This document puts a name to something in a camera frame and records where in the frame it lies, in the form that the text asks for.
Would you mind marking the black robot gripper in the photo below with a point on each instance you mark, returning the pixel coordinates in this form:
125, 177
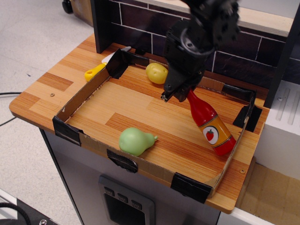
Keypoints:
187, 47

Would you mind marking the black vertical post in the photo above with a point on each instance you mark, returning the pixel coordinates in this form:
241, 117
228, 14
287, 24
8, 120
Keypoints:
283, 60
106, 17

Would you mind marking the grey oven control panel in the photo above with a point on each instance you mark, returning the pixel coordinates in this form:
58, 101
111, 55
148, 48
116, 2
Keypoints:
123, 206

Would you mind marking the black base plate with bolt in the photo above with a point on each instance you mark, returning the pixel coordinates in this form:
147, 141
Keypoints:
36, 218

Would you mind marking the white toy sink counter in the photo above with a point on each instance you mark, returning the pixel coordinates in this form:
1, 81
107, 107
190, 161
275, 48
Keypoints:
279, 145

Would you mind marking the green toy pear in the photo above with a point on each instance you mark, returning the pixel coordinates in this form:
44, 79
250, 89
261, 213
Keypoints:
135, 141

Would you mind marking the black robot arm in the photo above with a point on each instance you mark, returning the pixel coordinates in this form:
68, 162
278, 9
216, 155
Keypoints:
219, 18

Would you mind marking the black caster wheel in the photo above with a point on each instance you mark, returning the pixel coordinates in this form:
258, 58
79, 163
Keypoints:
66, 4

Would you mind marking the yellow handled toy knife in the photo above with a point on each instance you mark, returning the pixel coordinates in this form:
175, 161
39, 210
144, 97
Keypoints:
89, 74

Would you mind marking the wooden shelf ledge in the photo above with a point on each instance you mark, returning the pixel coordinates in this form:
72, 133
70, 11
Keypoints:
249, 18

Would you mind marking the red hot sauce bottle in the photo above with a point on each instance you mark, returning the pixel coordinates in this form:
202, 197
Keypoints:
210, 124

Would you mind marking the black vertical post left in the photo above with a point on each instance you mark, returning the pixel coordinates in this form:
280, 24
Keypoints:
106, 17

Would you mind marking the black vertical post right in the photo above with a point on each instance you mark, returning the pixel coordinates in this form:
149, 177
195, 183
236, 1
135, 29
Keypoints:
283, 60

